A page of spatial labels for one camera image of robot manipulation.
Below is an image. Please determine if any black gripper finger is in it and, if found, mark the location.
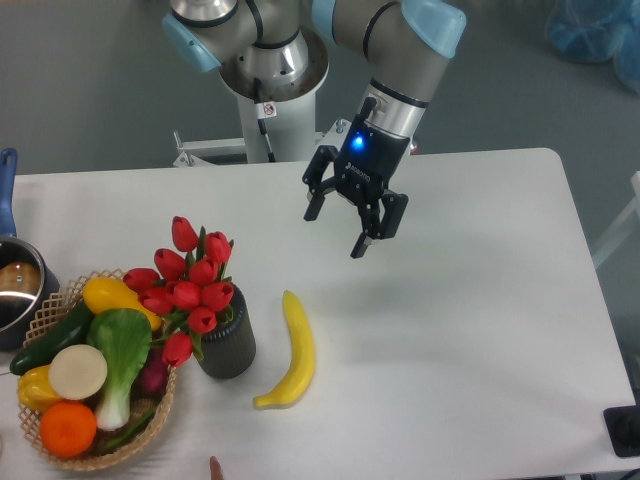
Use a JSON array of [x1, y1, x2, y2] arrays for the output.
[[351, 191, 409, 259], [302, 145, 338, 221]]

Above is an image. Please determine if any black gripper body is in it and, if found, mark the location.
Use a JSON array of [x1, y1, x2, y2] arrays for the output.
[[334, 114, 410, 208]]

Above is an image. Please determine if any red tulip bouquet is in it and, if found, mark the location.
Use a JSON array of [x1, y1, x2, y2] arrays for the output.
[[124, 216, 235, 368]]

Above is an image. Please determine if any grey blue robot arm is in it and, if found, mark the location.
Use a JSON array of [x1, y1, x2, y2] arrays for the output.
[[162, 1, 466, 258]]

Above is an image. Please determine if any dark grey ribbed vase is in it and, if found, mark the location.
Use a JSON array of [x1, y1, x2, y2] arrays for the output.
[[198, 286, 256, 380]]

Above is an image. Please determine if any person fingertip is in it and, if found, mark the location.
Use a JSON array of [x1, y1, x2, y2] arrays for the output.
[[209, 456, 224, 480]]

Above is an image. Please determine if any yellow plastic banana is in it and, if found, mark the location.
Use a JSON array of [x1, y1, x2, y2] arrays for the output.
[[253, 290, 316, 410]]

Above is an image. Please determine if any yellow squash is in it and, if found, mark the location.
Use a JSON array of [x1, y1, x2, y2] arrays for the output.
[[82, 276, 162, 331]]

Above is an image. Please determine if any blue plastic bag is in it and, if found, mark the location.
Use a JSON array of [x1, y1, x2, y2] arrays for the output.
[[544, 1, 639, 94]]

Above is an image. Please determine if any green bok choy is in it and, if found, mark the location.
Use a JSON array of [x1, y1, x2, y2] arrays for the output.
[[87, 308, 152, 431]]

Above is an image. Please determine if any purple red onion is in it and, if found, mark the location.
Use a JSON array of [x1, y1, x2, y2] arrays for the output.
[[137, 349, 168, 395]]

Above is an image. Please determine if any dark green cucumber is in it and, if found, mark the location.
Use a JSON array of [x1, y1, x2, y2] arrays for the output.
[[9, 301, 95, 376]]

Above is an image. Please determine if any woven wicker basket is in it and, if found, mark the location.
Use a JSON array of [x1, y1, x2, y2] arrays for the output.
[[18, 268, 177, 472]]

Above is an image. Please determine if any white round radish slice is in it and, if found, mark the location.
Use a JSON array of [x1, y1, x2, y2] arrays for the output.
[[48, 344, 107, 400]]

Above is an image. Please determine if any dark blue saucepan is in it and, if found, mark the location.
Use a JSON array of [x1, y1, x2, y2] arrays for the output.
[[1, 148, 59, 352]]

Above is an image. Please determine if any green chili pepper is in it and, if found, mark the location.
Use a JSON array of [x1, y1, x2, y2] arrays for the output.
[[95, 410, 155, 456]]

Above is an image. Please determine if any black device at table edge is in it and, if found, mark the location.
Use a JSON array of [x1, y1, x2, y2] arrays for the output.
[[603, 405, 640, 458]]

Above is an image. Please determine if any orange fruit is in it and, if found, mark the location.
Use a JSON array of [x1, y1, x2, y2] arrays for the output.
[[39, 401, 97, 458]]

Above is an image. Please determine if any yellow bell pepper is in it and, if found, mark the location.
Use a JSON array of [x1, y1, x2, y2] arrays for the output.
[[18, 365, 63, 413]]

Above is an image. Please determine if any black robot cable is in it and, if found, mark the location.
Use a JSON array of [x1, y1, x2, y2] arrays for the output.
[[252, 77, 277, 164]]

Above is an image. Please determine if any white metal frame right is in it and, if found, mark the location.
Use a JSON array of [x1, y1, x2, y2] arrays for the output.
[[591, 171, 639, 270]]

